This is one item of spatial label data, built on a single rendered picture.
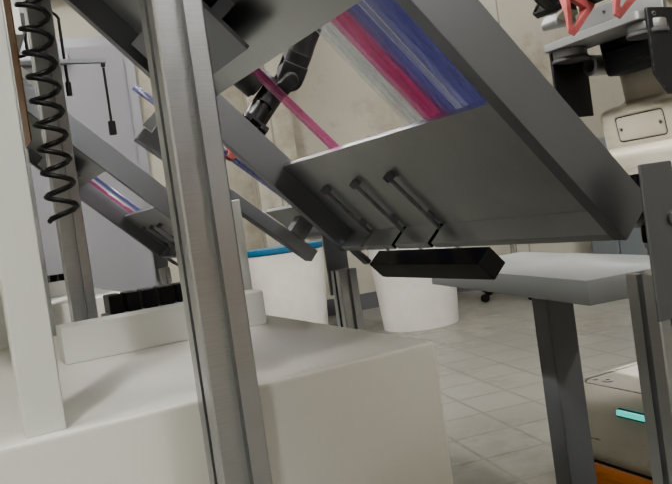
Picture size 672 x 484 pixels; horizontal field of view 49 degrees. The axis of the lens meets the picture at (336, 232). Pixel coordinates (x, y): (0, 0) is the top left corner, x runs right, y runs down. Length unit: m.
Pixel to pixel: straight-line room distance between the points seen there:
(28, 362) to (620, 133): 1.34
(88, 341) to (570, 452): 0.96
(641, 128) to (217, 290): 1.20
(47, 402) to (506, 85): 0.53
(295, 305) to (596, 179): 3.61
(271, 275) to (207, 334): 3.78
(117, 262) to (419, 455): 4.62
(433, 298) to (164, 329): 3.48
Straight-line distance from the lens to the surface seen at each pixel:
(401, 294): 4.36
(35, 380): 0.61
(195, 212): 0.58
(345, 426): 0.69
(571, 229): 0.95
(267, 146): 1.39
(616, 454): 1.77
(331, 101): 5.61
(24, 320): 0.61
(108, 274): 5.27
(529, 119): 0.81
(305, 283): 4.38
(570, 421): 1.53
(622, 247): 5.83
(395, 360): 0.70
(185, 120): 0.59
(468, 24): 0.79
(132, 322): 0.96
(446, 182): 1.08
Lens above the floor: 0.76
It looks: 2 degrees down
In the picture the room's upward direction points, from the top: 8 degrees counter-clockwise
